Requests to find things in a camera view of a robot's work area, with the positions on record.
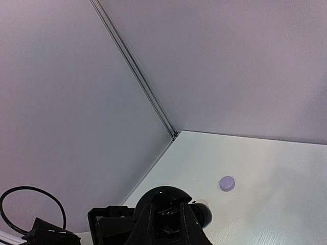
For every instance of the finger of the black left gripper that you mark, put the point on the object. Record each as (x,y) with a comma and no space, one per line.
(190,231)

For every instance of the purple earbud charging case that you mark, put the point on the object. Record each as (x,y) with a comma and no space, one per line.
(227,183)

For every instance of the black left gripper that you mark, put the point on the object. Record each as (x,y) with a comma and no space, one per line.
(114,225)

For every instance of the black earbud charging case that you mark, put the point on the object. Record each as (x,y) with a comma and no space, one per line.
(166,201)

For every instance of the aluminium left corner post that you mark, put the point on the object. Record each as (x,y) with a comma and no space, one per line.
(134,66)

